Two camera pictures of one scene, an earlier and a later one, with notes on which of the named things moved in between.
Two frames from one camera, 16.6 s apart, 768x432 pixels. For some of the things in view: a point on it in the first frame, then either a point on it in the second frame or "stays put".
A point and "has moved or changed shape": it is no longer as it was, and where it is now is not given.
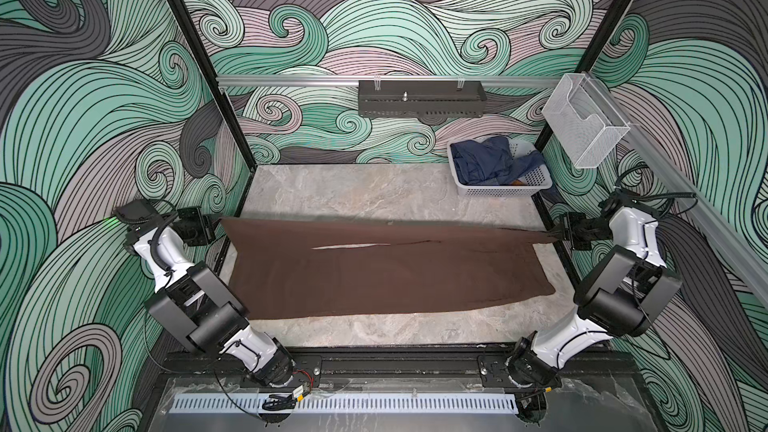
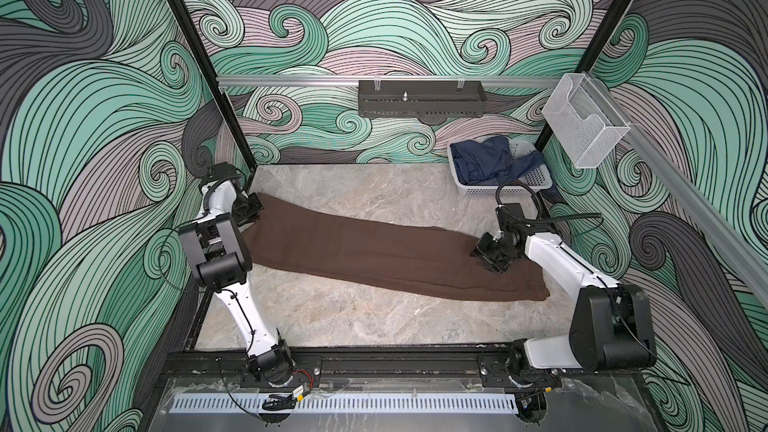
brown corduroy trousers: x=302 y=268 has moved or changed shape
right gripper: x=568 y=224 to x=480 y=251
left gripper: x=203 y=229 to x=255 y=206
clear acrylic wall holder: x=583 y=120 stays put
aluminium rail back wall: x=339 y=80 stays put
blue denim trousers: x=490 y=161 stays put
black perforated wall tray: x=421 y=98 stays put
